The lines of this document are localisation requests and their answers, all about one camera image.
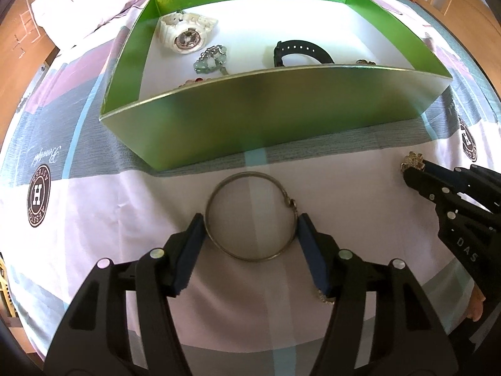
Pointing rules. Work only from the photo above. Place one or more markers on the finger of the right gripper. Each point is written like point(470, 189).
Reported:
point(437, 192)
point(438, 173)

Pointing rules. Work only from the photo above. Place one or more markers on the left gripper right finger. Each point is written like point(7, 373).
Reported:
point(408, 339)

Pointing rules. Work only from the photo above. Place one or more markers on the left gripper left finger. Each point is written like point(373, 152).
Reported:
point(93, 339)

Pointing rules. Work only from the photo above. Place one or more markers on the silver bangle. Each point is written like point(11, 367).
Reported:
point(251, 217)

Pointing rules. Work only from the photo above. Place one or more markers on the black wrist watch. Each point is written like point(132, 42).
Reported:
point(300, 47)

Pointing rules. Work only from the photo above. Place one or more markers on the green jade pendant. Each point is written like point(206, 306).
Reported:
point(211, 60)

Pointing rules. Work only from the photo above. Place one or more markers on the cream white wrist watch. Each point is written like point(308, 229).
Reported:
point(184, 33)

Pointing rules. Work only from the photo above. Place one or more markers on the person right hand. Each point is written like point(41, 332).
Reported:
point(474, 308)

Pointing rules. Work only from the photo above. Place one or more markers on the green cardboard box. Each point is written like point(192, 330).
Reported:
point(169, 116)

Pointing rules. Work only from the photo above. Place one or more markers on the wooden cabinet left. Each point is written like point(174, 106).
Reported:
point(24, 48)

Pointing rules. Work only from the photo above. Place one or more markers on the wooden bed frame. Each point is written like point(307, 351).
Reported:
point(477, 29)

